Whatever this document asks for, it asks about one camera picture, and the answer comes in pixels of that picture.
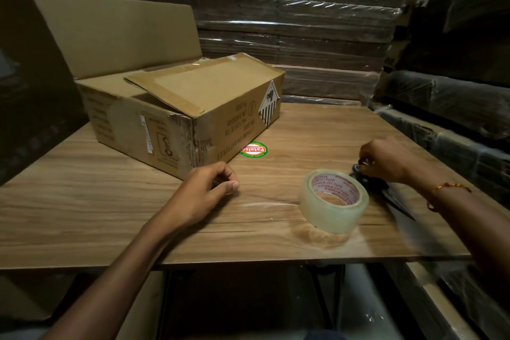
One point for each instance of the person's right hand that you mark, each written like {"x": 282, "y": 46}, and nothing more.
{"x": 392, "y": 160}

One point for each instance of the person's left hand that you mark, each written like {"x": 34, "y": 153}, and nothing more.
{"x": 195, "y": 196}

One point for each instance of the person's left thumb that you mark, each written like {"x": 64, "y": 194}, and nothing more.
{"x": 228, "y": 188}

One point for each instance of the person's right fingers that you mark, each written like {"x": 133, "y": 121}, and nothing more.
{"x": 368, "y": 166}

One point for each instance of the black scissors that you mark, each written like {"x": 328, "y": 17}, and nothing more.
{"x": 388, "y": 192}

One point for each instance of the person's left forearm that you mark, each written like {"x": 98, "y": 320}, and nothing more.
{"x": 119, "y": 276}

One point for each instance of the person's right forearm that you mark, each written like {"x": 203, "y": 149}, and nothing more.
{"x": 474, "y": 220}

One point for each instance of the round red green sticker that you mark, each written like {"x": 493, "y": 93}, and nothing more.
{"x": 254, "y": 149}

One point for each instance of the clear packing tape roll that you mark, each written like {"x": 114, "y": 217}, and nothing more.
{"x": 318, "y": 208}

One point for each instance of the open brown cardboard box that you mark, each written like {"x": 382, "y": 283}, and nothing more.
{"x": 175, "y": 108}

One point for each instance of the plastic wrapped cardboard bundle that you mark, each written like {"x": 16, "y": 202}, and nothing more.
{"x": 450, "y": 112}

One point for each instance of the stack of wrapped flat cardboard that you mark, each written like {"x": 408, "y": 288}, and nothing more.
{"x": 287, "y": 29}

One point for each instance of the dark plastic wrapped bundle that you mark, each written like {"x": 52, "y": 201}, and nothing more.
{"x": 462, "y": 17}

